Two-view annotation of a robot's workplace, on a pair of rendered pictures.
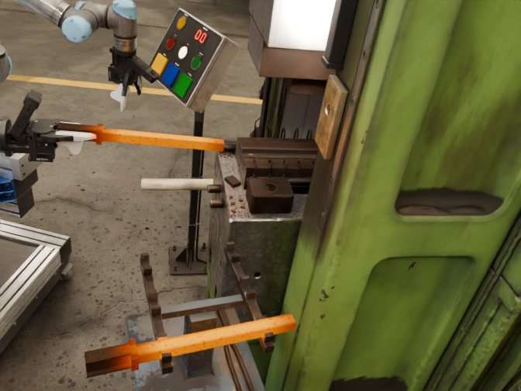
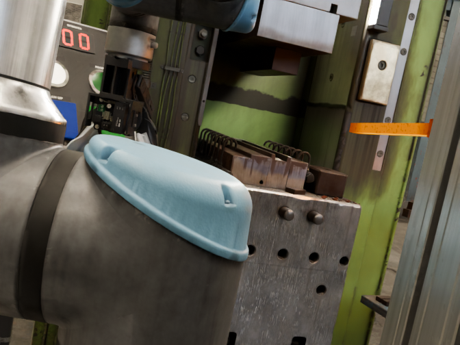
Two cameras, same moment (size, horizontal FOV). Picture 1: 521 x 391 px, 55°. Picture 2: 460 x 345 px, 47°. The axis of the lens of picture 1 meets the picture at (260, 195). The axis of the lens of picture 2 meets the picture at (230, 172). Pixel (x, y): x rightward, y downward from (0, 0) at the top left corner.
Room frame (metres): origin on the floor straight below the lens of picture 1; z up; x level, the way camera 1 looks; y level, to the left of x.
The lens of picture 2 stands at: (1.45, 1.38, 1.09)
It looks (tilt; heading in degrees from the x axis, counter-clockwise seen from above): 7 degrees down; 268
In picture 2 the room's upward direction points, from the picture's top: 11 degrees clockwise
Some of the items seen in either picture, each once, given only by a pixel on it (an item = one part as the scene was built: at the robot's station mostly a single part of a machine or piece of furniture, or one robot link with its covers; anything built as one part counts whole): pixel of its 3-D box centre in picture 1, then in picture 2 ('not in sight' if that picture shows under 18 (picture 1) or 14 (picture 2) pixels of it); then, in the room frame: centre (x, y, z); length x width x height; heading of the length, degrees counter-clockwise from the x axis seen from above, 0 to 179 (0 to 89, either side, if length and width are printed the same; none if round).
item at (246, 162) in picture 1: (305, 160); (244, 159); (1.36, -0.12, 0.96); 0.42 x 0.20 x 0.09; 105
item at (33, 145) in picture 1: (30, 138); not in sight; (1.01, 0.57, 1.11); 0.12 x 0.08 x 0.09; 105
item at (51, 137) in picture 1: (55, 136); not in sight; (1.00, 0.51, 1.13); 0.09 x 0.05 x 0.02; 102
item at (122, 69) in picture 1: (124, 65); (120, 96); (1.61, 0.54, 1.07); 0.09 x 0.08 x 0.12; 83
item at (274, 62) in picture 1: (329, 50); (270, 33); (1.36, -0.12, 1.32); 0.42 x 0.20 x 0.10; 105
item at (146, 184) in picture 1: (197, 184); not in sight; (1.62, 0.25, 0.62); 0.44 x 0.05 x 0.05; 105
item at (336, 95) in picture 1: (330, 117); (378, 72); (1.04, -0.13, 1.27); 0.09 x 0.02 x 0.17; 15
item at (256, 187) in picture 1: (269, 195); (322, 180); (1.15, -0.03, 0.95); 0.12 x 0.08 x 0.06; 105
